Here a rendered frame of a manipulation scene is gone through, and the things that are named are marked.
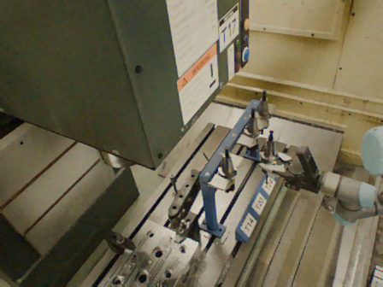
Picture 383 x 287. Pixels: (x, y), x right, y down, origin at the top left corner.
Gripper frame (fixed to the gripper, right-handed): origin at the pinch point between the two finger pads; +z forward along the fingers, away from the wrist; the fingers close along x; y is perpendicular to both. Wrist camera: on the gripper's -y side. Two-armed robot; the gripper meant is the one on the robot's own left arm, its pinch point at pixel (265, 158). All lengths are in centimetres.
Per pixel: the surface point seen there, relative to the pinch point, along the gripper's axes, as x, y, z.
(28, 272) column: -66, 35, 70
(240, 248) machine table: -20.9, 30.0, -0.1
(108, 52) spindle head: -50, -64, 9
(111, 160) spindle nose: -44, -30, 24
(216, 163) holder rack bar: -11.9, -2.5, 13.4
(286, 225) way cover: 7.4, 45.9, -10.4
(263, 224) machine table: -5.7, 31.8, -3.6
